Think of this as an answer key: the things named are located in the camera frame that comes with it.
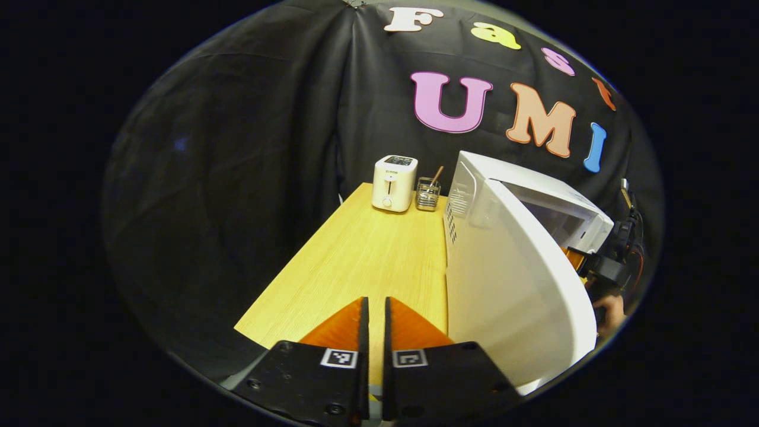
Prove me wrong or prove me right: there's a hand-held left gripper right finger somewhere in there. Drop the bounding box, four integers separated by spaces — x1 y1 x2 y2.
382 296 522 423

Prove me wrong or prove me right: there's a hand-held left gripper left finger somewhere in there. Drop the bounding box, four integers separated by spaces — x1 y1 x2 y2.
231 297 370 427

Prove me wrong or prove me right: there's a white microwave oven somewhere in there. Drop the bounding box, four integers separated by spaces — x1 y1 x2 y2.
444 150 615 396

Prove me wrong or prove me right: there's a white toaster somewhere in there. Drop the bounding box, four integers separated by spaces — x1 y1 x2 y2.
372 155 419 213

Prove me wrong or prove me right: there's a black backdrop cloth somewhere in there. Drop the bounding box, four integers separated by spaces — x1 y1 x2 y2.
101 0 665 380

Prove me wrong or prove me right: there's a wire utensil holder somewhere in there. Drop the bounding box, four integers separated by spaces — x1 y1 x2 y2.
415 177 442 212

